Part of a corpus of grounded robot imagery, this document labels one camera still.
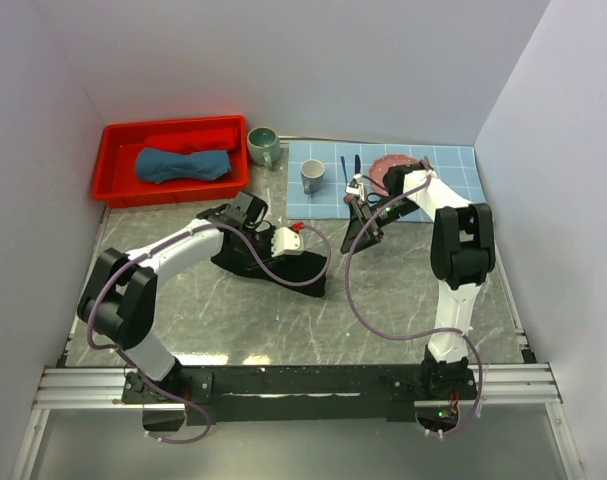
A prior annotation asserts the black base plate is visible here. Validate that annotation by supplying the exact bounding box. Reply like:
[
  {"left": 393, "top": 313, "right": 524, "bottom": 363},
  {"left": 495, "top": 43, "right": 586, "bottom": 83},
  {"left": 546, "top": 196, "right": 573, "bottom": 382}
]
[{"left": 122, "top": 361, "right": 483, "bottom": 432}]

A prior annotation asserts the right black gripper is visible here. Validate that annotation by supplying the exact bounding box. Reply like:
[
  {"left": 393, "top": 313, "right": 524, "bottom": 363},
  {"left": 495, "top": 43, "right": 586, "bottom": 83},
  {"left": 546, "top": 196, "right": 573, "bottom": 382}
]
[{"left": 341, "top": 197, "right": 420, "bottom": 256}]

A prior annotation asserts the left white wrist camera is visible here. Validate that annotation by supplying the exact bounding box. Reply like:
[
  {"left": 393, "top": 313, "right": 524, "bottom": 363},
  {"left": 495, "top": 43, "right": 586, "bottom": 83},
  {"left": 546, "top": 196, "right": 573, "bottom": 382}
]
[{"left": 271, "top": 226, "right": 304, "bottom": 258}]

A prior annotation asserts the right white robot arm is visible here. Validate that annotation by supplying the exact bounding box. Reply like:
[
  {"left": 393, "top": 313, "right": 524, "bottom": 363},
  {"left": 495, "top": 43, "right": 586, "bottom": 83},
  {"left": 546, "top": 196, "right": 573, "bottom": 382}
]
[{"left": 341, "top": 160, "right": 496, "bottom": 364}]

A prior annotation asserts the blue rolled t shirt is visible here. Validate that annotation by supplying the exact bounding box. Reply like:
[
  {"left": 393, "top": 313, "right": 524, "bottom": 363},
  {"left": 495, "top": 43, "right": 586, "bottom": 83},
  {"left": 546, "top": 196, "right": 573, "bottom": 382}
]
[{"left": 134, "top": 148, "right": 232, "bottom": 185}]

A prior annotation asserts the blue grid placemat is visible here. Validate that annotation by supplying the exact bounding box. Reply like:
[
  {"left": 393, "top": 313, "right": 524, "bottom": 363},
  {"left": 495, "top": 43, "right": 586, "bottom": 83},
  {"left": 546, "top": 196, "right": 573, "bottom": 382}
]
[{"left": 286, "top": 140, "right": 486, "bottom": 220}]

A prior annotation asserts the grey white mug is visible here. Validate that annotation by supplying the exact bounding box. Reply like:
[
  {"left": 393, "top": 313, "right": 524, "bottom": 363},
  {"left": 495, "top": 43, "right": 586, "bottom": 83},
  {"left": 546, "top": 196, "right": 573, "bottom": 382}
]
[{"left": 300, "top": 159, "right": 325, "bottom": 195}]

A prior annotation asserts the green ceramic mug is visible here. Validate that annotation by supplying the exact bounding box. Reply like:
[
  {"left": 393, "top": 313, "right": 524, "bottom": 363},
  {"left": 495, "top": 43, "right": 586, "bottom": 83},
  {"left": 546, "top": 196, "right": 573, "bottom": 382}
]
[{"left": 246, "top": 127, "right": 281, "bottom": 170}]

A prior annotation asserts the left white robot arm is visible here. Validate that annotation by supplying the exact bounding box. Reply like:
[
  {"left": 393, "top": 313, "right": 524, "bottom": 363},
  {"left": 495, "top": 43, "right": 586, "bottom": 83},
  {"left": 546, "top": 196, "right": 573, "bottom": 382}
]
[{"left": 77, "top": 192, "right": 276, "bottom": 402}]

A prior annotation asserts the pink dotted plate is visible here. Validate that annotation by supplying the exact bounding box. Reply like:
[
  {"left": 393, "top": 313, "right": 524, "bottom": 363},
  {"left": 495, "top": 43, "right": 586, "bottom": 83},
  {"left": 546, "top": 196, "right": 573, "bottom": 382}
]
[{"left": 368, "top": 154, "right": 418, "bottom": 196}]

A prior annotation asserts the black t shirt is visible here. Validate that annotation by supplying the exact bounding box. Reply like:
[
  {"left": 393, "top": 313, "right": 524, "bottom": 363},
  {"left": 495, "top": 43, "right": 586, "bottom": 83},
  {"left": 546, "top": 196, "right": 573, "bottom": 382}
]
[{"left": 211, "top": 237, "right": 327, "bottom": 298}]

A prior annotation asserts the aluminium rail frame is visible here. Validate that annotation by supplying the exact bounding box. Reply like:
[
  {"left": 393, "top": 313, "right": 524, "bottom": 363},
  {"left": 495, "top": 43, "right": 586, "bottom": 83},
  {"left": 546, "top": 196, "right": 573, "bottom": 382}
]
[{"left": 14, "top": 223, "right": 585, "bottom": 479}]

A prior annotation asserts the red plastic bin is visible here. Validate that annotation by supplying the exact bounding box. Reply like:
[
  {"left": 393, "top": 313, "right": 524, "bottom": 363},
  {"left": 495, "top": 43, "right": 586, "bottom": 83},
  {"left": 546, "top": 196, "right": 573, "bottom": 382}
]
[{"left": 91, "top": 115, "right": 249, "bottom": 208}]

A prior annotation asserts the blue handled spoon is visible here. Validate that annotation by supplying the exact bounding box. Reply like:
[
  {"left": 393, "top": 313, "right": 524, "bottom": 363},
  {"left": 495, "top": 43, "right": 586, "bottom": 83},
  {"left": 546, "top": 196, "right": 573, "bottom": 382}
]
[{"left": 340, "top": 156, "right": 353, "bottom": 205}]

